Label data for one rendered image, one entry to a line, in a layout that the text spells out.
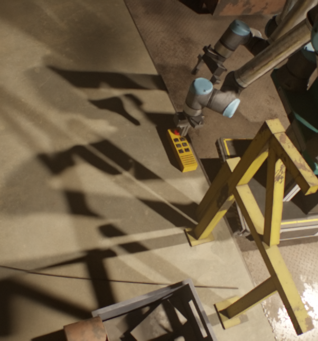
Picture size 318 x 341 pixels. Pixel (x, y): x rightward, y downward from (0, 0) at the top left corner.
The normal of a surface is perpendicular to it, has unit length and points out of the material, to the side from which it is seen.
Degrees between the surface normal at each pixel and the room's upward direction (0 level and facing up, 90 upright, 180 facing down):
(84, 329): 26
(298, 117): 0
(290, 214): 0
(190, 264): 0
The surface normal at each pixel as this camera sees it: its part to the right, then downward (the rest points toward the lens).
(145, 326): 0.20, -0.50
